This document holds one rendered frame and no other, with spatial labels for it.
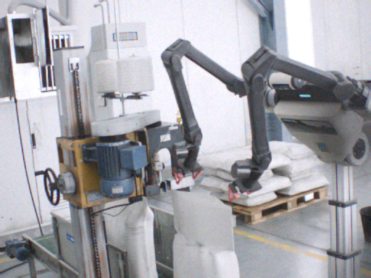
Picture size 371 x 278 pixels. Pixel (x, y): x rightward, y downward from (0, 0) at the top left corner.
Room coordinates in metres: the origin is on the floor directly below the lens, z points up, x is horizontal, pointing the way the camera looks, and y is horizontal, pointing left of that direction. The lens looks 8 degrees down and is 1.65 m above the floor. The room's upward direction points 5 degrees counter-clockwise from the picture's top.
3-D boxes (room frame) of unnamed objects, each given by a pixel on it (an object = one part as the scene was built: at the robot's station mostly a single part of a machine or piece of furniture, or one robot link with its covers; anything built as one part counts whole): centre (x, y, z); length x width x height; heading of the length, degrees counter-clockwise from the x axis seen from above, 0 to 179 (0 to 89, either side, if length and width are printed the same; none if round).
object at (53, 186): (2.38, 0.63, 1.13); 0.18 x 0.11 x 0.18; 34
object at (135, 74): (2.42, 0.20, 1.61); 0.17 x 0.17 x 0.17
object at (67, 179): (2.42, 0.57, 1.14); 0.11 x 0.06 x 0.11; 34
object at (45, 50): (4.45, 1.10, 1.95); 0.30 x 0.01 x 0.48; 34
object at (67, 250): (2.99, 0.63, 0.54); 1.05 x 0.02 x 0.41; 34
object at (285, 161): (5.41, -0.72, 0.56); 0.66 x 0.42 x 0.15; 124
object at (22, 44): (4.71, 1.43, 1.82); 0.51 x 0.27 x 0.71; 34
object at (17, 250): (3.84, 1.32, 0.35); 0.30 x 0.15 x 0.15; 34
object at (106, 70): (2.63, 0.34, 1.61); 0.15 x 0.14 x 0.17; 34
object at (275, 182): (5.42, -0.71, 0.32); 0.66 x 0.43 x 0.15; 126
